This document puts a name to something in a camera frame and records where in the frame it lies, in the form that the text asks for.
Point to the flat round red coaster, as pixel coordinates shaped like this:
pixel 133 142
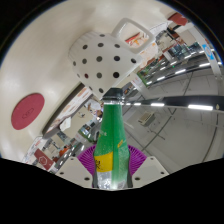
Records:
pixel 27 111

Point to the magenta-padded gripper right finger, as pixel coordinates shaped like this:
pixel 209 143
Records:
pixel 150 171

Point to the ceiling light strips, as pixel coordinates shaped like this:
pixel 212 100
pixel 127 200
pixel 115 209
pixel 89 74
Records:
pixel 200 107

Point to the white napkin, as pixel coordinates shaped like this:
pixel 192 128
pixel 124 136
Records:
pixel 65 124

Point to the green drink bottle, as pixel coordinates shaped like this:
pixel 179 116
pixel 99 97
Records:
pixel 111 140

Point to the white polka-dot mug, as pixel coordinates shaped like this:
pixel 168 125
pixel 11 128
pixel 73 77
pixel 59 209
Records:
pixel 106 66

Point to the dark food tray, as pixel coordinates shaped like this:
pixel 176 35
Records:
pixel 71 106

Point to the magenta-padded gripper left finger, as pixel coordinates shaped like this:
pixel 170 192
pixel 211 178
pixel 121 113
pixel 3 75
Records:
pixel 74 171

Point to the ceiling air conditioner unit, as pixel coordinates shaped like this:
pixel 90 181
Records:
pixel 146 118

